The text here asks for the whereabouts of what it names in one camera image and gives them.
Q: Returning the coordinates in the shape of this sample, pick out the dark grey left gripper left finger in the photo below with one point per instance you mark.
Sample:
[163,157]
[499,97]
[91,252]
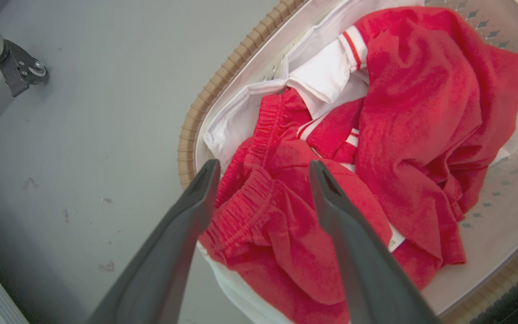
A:
[169,252]

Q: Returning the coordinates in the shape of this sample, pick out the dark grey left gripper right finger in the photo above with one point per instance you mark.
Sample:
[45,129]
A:
[362,261]

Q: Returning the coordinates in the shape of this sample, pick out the red shorts with elastic waistband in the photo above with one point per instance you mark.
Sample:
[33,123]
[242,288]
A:
[281,238]

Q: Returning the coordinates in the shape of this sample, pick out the red sweatshirt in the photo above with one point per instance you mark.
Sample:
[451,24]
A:
[425,117]

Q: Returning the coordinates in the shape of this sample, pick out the white shirt with red stripes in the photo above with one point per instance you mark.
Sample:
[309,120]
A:
[326,76]

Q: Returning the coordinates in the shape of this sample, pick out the white laundry basket, brown rim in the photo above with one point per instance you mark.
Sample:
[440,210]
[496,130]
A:
[511,198]

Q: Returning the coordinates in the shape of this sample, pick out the white liner cloth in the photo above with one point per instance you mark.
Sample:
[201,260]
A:
[236,117]

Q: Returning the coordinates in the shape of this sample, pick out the black caster wheel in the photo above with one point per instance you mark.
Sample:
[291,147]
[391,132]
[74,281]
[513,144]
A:
[20,67]

